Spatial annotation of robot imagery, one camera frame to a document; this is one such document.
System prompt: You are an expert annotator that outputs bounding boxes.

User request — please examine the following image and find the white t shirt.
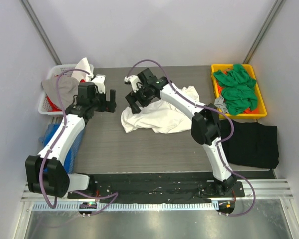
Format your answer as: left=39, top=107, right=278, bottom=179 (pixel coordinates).
left=121, top=100, right=191, bottom=134

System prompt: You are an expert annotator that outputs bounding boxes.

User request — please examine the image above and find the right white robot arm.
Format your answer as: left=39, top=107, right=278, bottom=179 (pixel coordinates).
left=124, top=68, right=237, bottom=197

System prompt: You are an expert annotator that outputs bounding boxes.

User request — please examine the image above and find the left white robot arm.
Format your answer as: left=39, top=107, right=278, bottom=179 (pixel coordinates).
left=25, top=82, right=116, bottom=199

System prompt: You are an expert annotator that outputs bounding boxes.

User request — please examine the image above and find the grey cloth in basket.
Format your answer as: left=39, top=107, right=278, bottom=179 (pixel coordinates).
left=41, top=76, right=79, bottom=108

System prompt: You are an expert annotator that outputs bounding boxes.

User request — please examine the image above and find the white cloth in basket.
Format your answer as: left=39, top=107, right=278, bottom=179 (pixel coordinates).
left=71, top=57, right=94, bottom=82

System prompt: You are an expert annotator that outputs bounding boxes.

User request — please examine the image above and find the white plastic basket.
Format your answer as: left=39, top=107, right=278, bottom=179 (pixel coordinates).
left=38, top=63, right=94, bottom=115

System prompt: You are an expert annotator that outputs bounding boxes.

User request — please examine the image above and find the red cloth in basket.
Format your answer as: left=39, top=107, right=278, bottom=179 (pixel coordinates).
left=41, top=71, right=88, bottom=109

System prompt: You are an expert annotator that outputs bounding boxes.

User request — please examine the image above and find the blue checkered cloth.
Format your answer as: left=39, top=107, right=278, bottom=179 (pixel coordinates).
left=38, top=121, right=86, bottom=175

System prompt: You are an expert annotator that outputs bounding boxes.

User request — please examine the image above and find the blue t shirt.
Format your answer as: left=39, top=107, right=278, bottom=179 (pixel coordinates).
left=44, top=145, right=77, bottom=175

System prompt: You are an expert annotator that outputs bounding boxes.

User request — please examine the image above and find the grey cloth in bin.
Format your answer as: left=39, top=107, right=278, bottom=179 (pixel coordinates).
left=214, top=96, right=229, bottom=113

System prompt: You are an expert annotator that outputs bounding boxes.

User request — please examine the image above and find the green t shirt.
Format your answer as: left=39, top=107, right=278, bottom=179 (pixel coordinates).
left=213, top=64, right=258, bottom=115

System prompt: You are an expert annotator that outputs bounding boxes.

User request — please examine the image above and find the black folded t shirt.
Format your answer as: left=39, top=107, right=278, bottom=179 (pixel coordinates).
left=222, top=121, right=279, bottom=169

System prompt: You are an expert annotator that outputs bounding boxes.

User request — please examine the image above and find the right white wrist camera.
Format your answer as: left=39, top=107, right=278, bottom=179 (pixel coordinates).
left=124, top=75, right=141, bottom=92

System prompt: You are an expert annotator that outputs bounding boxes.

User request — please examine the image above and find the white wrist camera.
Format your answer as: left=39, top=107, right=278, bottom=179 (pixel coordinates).
left=124, top=75, right=141, bottom=92
left=91, top=74, right=106, bottom=94

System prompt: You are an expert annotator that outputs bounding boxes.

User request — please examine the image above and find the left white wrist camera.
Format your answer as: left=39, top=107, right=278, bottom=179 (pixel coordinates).
left=91, top=74, right=106, bottom=94

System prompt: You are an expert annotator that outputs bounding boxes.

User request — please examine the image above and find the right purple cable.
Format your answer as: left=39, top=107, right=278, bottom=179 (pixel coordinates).
left=126, top=59, right=256, bottom=217

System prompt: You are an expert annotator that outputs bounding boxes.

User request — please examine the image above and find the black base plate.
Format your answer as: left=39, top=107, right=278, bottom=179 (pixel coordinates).
left=67, top=171, right=245, bottom=205

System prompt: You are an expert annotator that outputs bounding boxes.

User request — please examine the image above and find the left corner aluminium post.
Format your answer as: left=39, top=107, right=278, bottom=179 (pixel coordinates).
left=19, top=0, right=62, bottom=65

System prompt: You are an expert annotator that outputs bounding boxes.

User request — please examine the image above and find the corner aluminium post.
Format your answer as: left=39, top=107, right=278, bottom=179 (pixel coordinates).
left=243, top=0, right=286, bottom=64
left=19, top=0, right=62, bottom=65

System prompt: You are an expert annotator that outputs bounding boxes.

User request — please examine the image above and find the white slotted cable duct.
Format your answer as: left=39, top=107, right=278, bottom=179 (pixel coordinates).
left=32, top=201, right=219, bottom=212

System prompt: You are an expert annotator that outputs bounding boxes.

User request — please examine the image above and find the right corner aluminium post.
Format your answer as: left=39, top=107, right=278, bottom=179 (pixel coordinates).
left=243, top=0, right=286, bottom=64

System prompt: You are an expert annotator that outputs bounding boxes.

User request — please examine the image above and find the aluminium frame rail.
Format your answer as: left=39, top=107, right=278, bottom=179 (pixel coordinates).
left=21, top=178, right=294, bottom=202

